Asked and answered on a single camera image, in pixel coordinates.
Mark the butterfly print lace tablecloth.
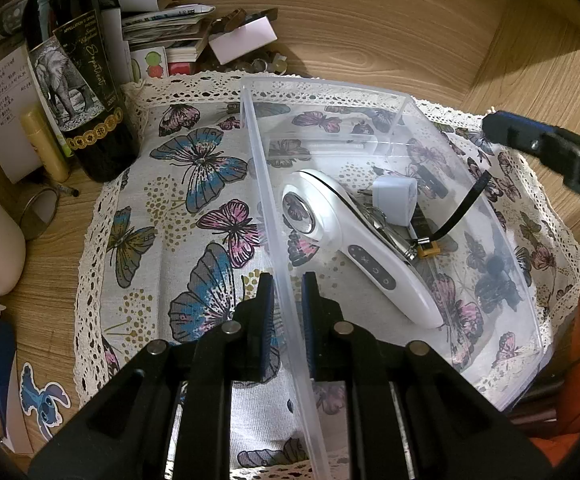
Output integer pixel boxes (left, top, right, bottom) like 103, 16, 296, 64
72, 71, 580, 480

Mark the blue cartoon sticker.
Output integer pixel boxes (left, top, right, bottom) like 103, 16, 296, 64
18, 362, 74, 442

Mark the pile of small trinkets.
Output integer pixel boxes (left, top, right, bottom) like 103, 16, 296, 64
217, 7, 289, 77

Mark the yellow tube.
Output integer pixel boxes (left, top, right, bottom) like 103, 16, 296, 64
19, 108, 71, 184

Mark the white slim stick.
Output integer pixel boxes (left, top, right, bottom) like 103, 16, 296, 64
309, 140, 371, 154

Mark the small round mirror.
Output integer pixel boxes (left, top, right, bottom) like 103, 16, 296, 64
18, 187, 64, 241

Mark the white handheld massager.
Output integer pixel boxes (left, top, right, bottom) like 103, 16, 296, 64
281, 170, 445, 330

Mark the stack of books and magazines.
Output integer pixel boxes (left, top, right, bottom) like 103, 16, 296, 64
0, 0, 217, 79

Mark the white paper card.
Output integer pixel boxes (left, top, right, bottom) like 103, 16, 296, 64
208, 16, 279, 64

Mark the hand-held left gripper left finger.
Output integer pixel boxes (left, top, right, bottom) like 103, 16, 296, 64
29, 272, 283, 480

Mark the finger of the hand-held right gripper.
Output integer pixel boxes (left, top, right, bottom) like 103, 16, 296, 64
482, 110, 580, 187

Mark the white charger adapter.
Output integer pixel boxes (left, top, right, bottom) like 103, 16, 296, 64
372, 175, 419, 227

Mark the clear plastic storage box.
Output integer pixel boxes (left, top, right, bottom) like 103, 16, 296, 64
240, 77, 556, 480

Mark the handwritten note paper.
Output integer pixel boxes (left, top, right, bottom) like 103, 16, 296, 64
0, 47, 47, 184

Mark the black strap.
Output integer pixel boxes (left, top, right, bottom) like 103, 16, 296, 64
431, 170, 493, 252

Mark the blue-edged white notebook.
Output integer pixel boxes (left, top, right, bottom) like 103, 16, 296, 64
0, 310, 32, 454

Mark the fruit sticker sheet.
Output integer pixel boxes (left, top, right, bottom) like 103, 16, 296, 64
130, 47, 167, 84

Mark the dark wine bottle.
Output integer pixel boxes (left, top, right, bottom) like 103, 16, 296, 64
22, 0, 141, 184

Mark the silver nail clipper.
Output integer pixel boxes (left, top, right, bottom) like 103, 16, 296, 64
357, 202, 419, 264

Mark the long black tube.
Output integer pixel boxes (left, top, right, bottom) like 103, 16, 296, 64
412, 165, 448, 197

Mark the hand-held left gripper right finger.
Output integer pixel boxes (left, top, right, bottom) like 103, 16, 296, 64
301, 271, 554, 480

